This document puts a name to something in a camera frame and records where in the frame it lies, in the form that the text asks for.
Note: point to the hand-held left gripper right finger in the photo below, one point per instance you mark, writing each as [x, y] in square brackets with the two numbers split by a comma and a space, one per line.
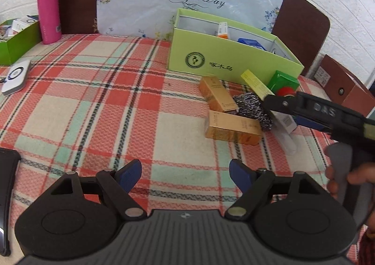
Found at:
[241, 175]

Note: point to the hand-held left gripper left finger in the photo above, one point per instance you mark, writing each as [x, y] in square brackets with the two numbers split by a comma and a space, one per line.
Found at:
[129, 175]

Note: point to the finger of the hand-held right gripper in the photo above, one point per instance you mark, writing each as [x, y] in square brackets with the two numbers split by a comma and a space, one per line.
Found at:
[275, 103]
[310, 123]

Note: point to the red tape roll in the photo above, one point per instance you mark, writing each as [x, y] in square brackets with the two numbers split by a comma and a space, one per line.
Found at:
[285, 91]

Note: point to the blue and white box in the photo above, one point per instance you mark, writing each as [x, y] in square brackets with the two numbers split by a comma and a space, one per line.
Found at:
[285, 121]

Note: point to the green flower print box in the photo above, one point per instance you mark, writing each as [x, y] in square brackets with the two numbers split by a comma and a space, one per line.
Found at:
[284, 80]

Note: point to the steel wool scrubber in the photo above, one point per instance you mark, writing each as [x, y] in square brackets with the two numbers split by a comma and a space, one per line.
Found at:
[252, 110]

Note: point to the yellow slim box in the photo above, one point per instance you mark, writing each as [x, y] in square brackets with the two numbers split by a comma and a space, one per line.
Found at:
[255, 83]

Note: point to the large light green box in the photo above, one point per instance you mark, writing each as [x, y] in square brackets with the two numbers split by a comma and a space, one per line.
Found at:
[234, 60]

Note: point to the blue plastic tape dispenser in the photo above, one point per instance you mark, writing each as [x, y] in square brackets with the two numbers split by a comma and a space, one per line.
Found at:
[249, 42]

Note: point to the orange and white medicine box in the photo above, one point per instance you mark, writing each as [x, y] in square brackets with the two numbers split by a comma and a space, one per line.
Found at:
[222, 32]

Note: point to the person's right hand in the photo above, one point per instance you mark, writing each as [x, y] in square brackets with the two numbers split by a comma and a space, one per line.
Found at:
[363, 174]

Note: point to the clear plastic item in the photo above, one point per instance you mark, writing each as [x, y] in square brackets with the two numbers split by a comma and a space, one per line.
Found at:
[287, 143]

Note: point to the gold carton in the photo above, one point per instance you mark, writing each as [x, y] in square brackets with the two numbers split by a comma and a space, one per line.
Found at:
[218, 93]
[233, 129]

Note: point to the brown cardboard box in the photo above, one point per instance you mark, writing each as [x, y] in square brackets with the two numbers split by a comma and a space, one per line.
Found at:
[331, 77]

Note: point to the plaid bed sheet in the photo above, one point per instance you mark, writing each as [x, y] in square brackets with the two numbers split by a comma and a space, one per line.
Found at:
[102, 107]

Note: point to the brown wooden headboard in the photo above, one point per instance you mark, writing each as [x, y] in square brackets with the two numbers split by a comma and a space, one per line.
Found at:
[298, 25]

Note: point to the black smartphone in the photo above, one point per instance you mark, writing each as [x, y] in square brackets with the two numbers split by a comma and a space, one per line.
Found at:
[7, 194]

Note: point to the white power bank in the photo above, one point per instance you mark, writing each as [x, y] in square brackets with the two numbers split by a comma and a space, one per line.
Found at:
[16, 77]

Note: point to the floral plastic bag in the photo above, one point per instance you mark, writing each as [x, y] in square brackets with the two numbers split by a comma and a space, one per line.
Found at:
[146, 10]

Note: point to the small green cardboard box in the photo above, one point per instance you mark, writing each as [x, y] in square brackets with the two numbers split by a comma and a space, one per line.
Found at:
[20, 45]

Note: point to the pink thermos bottle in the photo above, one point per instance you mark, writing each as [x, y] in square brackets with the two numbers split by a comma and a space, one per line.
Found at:
[48, 13]

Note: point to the white small box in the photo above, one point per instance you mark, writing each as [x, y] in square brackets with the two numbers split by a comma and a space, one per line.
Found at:
[25, 22]

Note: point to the printed small packet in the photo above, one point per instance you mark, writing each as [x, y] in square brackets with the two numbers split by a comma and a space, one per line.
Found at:
[4, 32]

